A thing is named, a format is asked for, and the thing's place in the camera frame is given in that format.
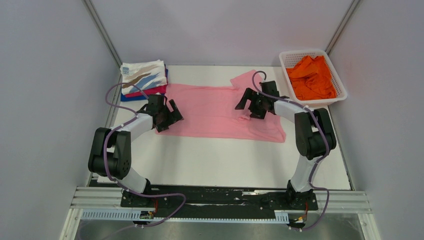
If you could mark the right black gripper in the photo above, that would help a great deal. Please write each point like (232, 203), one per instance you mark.
(250, 95)

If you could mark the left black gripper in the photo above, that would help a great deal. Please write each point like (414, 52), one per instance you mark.
(165, 125)

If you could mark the pink t shirt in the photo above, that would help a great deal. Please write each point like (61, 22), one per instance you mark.
(209, 112)

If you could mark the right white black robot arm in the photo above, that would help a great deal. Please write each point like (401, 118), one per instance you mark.
(314, 139)

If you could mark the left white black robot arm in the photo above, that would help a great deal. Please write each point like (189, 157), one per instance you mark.
(111, 150)

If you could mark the white patterned folded shirt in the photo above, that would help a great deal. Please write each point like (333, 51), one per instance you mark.
(144, 75)

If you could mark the blue folded shirt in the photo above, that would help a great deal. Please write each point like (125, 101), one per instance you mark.
(129, 99)

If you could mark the orange t shirt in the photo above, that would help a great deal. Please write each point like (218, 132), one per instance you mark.
(311, 79)

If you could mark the white plastic basket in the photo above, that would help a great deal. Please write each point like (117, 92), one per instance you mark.
(289, 59)

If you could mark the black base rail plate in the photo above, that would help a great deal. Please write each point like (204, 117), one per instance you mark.
(209, 202)

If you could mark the white slotted cable duct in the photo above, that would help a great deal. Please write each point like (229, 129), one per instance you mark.
(145, 216)

